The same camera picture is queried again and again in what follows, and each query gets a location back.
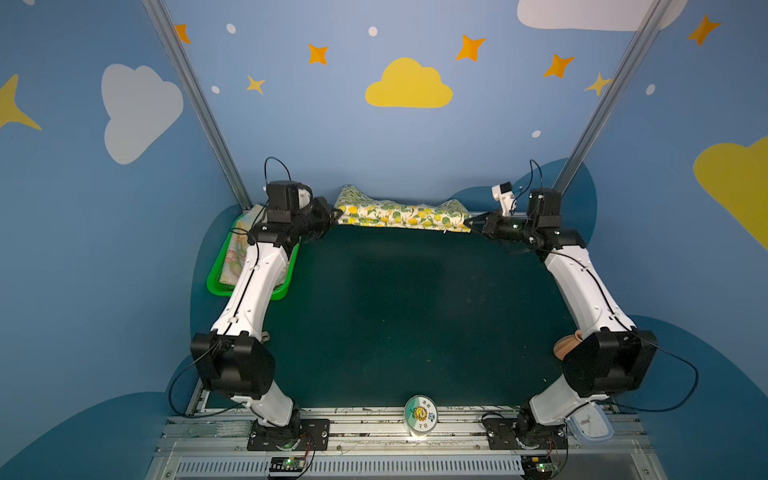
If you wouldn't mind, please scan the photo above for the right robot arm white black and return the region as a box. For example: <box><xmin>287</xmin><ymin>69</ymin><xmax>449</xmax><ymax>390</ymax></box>
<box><xmin>464</xmin><ymin>160</ymin><xmax>662</xmax><ymax>433</ymax></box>

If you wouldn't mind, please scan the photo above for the small terracotta cup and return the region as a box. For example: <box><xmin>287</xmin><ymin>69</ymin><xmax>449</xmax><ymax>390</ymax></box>
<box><xmin>553</xmin><ymin>330</ymin><xmax>583</xmax><ymax>361</ymax></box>

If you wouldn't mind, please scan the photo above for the left green circuit board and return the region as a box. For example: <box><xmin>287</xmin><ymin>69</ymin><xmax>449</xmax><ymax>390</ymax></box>
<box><xmin>267</xmin><ymin>456</ymin><xmax>307</xmax><ymax>479</ymax></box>

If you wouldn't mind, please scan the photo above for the left aluminium frame post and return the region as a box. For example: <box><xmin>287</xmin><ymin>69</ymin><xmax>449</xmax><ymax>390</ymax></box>
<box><xmin>141</xmin><ymin>0</ymin><xmax>253</xmax><ymax>210</ymax></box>

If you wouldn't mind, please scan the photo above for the green circuit board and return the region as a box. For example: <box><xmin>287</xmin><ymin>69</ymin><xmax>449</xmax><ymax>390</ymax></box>
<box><xmin>520</xmin><ymin>456</ymin><xmax>554</xmax><ymax>480</ymax></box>
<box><xmin>267</xmin><ymin>456</ymin><xmax>307</xmax><ymax>479</ymax></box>

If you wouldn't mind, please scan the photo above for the right green circuit board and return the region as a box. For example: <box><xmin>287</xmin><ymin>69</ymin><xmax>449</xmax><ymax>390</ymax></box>
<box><xmin>520</xmin><ymin>456</ymin><xmax>554</xmax><ymax>480</ymax></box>

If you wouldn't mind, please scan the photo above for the round white green tape dispenser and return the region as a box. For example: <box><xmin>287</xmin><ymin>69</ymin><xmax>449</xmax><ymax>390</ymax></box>
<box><xmin>404</xmin><ymin>395</ymin><xmax>438</xmax><ymax>438</ymax></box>

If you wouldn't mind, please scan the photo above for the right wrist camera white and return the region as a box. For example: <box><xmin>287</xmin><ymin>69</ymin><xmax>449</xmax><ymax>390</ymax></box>
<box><xmin>491</xmin><ymin>182</ymin><xmax>516</xmax><ymax>217</ymax></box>

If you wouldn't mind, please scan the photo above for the green plastic basket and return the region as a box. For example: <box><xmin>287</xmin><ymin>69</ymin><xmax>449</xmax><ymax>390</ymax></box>
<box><xmin>206</xmin><ymin>214</ymin><xmax>299</xmax><ymax>301</ymax></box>

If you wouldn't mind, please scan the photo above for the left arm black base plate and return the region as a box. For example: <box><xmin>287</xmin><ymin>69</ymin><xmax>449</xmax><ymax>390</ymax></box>
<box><xmin>246</xmin><ymin>419</ymin><xmax>330</xmax><ymax>452</ymax></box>

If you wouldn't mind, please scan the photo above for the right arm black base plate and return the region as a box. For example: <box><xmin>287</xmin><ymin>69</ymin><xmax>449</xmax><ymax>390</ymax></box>
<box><xmin>480</xmin><ymin>415</ymin><xmax>568</xmax><ymax>450</ymax></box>

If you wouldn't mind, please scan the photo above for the aluminium rail base frame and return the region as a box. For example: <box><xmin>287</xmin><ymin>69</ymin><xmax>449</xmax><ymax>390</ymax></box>
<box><xmin>145</xmin><ymin>406</ymin><xmax>666</xmax><ymax>479</ymax></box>

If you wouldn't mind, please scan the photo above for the right aluminium frame post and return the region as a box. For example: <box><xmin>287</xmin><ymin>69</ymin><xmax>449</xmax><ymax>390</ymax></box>
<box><xmin>552</xmin><ymin>0</ymin><xmax>673</xmax><ymax>194</ymax></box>

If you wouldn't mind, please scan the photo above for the white square clock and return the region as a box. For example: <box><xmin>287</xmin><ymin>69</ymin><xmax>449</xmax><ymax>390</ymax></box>
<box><xmin>566</xmin><ymin>402</ymin><xmax>615</xmax><ymax>443</ymax></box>

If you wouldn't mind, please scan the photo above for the pastel floral skirt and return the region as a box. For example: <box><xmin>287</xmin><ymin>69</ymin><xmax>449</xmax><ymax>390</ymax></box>
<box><xmin>219</xmin><ymin>205</ymin><xmax>264</xmax><ymax>287</ymax></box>

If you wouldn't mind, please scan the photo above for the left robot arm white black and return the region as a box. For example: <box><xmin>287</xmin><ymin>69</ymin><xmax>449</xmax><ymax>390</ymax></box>
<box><xmin>187</xmin><ymin>176</ymin><xmax>341</xmax><ymax>429</ymax></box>

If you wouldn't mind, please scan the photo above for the lemon print skirt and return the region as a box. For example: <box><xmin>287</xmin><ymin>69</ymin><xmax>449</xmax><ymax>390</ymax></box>
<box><xmin>334</xmin><ymin>185</ymin><xmax>470</xmax><ymax>233</ymax></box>

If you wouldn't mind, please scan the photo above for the aluminium frame post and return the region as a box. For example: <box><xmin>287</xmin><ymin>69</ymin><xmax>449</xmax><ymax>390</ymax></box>
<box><xmin>141</xmin><ymin>0</ymin><xmax>253</xmax><ymax>210</ymax></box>
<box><xmin>552</xmin><ymin>0</ymin><xmax>673</xmax><ymax>194</ymax></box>

